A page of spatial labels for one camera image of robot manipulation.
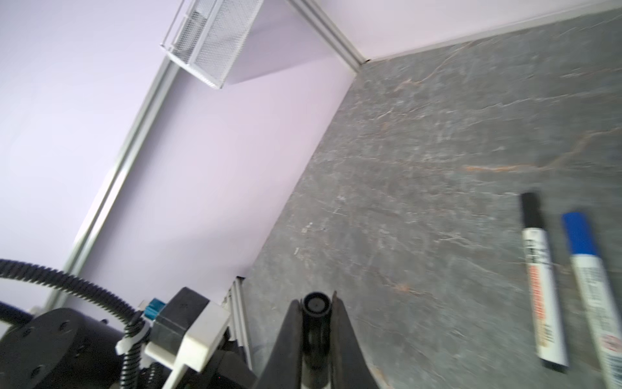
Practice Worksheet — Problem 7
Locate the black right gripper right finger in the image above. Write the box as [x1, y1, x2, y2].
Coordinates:
[330, 292, 379, 389]

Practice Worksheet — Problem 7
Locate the blue whiteboard marker pen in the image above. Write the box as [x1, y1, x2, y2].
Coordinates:
[562, 212, 621, 388]

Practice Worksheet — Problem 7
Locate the aluminium frame rail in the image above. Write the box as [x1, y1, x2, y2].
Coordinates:
[43, 0, 622, 312]

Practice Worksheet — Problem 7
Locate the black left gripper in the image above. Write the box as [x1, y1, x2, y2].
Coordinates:
[194, 340, 257, 389]

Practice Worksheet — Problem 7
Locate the small white mesh basket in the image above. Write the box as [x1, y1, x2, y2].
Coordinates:
[160, 0, 263, 89]

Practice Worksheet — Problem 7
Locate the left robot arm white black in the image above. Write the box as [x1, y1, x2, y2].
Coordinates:
[1, 308, 257, 388]

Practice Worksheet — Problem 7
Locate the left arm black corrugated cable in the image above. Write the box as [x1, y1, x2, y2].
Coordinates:
[0, 258, 152, 389]

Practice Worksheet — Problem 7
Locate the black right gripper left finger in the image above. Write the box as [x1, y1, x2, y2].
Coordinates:
[254, 300, 304, 389]

